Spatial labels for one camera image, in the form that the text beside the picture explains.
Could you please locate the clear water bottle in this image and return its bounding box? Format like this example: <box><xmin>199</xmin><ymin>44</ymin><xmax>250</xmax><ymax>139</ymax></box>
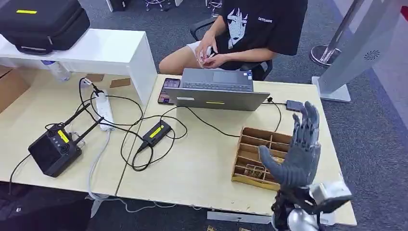
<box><xmin>41</xmin><ymin>60</ymin><xmax>71</xmax><ymax>82</ymax></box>

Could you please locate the chrome chair base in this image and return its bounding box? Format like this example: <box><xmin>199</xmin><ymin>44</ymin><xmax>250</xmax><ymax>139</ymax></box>
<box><xmin>145</xmin><ymin>0</ymin><xmax>169</xmax><ymax>12</ymax></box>
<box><xmin>206</xmin><ymin>0</ymin><xmax>223</xmax><ymax>17</ymax></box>

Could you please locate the white power strip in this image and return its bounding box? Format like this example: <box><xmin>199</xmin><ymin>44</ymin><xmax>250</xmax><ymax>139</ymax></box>
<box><xmin>94</xmin><ymin>90</ymin><xmax>115</xmax><ymax>132</ymax></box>

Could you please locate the black power brick yellow label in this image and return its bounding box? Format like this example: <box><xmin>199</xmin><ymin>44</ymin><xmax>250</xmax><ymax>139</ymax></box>
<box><xmin>142</xmin><ymin>119</ymin><xmax>172</xmax><ymax>148</ymax></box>

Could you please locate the black router cable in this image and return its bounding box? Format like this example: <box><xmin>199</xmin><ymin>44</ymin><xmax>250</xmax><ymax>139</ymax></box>
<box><xmin>8</xmin><ymin>154</ymin><xmax>32</xmax><ymax>195</ymax></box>

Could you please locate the black smartphone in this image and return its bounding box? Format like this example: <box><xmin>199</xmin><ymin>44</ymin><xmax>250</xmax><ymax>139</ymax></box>
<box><xmin>157</xmin><ymin>77</ymin><xmax>181</xmax><ymax>105</ymax></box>

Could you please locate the white floor stand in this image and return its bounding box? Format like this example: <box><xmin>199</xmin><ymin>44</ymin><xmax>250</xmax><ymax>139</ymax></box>
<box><xmin>311</xmin><ymin>0</ymin><xmax>408</xmax><ymax>103</ymax></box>

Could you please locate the white power strip cable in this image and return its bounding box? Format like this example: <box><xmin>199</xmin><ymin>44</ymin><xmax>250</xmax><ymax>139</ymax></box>
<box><xmin>87</xmin><ymin>129</ymin><xmax>203</xmax><ymax>214</ymax></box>

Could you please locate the person's right hand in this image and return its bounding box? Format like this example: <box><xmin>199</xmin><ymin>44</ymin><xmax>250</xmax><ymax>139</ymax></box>
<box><xmin>195</xmin><ymin>31</ymin><xmax>218</xmax><ymax>64</ymax></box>

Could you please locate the black plug with white adapter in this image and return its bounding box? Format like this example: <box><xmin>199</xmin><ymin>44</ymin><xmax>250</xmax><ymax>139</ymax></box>
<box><xmin>80</xmin><ymin>78</ymin><xmax>104</xmax><ymax>97</ymax></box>

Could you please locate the black power brick cable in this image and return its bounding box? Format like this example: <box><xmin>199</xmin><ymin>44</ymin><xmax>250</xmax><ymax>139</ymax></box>
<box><xmin>78</xmin><ymin>78</ymin><xmax>241</xmax><ymax>172</ymax></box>

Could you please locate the grey metal bracket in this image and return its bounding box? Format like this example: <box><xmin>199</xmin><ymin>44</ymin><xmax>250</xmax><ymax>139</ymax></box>
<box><xmin>207</xmin><ymin>211</ymin><xmax>273</xmax><ymax>225</ymax></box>

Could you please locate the black router with antennas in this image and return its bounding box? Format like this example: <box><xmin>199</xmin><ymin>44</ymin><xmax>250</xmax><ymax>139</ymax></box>
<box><xmin>28</xmin><ymin>103</ymin><xmax>104</xmax><ymax>178</ymax></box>

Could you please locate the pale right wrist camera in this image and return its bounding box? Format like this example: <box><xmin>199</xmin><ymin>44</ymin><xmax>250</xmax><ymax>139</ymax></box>
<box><xmin>309</xmin><ymin>181</ymin><xmax>354</xmax><ymax>214</ymax></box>

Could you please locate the grey laptop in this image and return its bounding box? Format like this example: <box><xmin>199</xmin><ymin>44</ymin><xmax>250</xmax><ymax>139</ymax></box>
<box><xmin>163</xmin><ymin>67</ymin><xmax>270</xmax><ymax>112</ymax></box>

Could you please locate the black usb hub cable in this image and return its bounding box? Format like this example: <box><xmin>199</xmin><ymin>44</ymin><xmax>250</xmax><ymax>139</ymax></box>
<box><xmin>261</xmin><ymin>97</ymin><xmax>288</xmax><ymax>133</ymax></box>

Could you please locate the black case with yellow tape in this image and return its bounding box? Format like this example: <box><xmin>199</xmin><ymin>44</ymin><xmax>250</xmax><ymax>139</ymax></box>
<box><xmin>0</xmin><ymin>0</ymin><xmax>91</xmax><ymax>55</ymax></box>

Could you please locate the person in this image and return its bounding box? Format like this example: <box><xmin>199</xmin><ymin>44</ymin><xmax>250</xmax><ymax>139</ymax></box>
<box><xmin>158</xmin><ymin>0</ymin><xmax>308</xmax><ymax>76</ymax></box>

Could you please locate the person's left hand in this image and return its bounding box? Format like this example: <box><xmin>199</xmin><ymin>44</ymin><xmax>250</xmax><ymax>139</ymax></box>
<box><xmin>201</xmin><ymin>53</ymin><xmax>229</xmax><ymax>69</ymax></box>

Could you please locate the white bench shelf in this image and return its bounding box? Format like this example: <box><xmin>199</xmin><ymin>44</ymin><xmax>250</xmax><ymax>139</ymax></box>
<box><xmin>0</xmin><ymin>28</ymin><xmax>158</xmax><ymax>106</ymax></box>

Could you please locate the brown cardboard box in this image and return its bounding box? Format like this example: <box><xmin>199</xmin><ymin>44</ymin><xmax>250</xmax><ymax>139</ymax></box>
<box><xmin>0</xmin><ymin>66</ymin><xmax>31</xmax><ymax>114</ymax></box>

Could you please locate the brown cardboard piece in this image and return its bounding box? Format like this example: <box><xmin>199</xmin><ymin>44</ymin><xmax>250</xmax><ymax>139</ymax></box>
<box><xmin>85</xmin><ymin>73</ymin><xmax>105</xmax><ymax>83</ymax></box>
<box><xmin>109</xmin><ymin>78</ymin><xmax>132</xmax><ymax>89</ymax></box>

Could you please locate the black cabinet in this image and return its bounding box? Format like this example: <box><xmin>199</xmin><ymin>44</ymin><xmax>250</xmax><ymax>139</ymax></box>
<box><xmin>106</xmin><ymin>0</ymin><xmax>131</xmax><ymax>13</ymax></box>

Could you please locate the small black usb hub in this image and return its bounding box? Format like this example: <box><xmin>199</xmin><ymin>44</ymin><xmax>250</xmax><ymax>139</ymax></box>
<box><xmin>286</xmin><ymin>100</ymin><xmax>306</xmax><ymax>113</ymax></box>

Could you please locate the chrome stanchion post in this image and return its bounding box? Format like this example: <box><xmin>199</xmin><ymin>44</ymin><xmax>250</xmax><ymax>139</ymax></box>
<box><xmin>310</xmin><ymin>0</ymin><xmax>366</xmax><ymax>68</ymax></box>

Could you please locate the wooden card box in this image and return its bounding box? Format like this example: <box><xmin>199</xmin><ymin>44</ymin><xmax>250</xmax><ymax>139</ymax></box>
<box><xmin>231</xmin><ymin>127</ymin><xmax>294</xmax><ymax>192</ymax></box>

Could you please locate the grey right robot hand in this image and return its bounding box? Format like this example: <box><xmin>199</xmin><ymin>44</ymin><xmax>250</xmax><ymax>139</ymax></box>
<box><xmin>258</xmin><ymin>101</ymin><xmax>321</xmax><ymax>189</ymax></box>

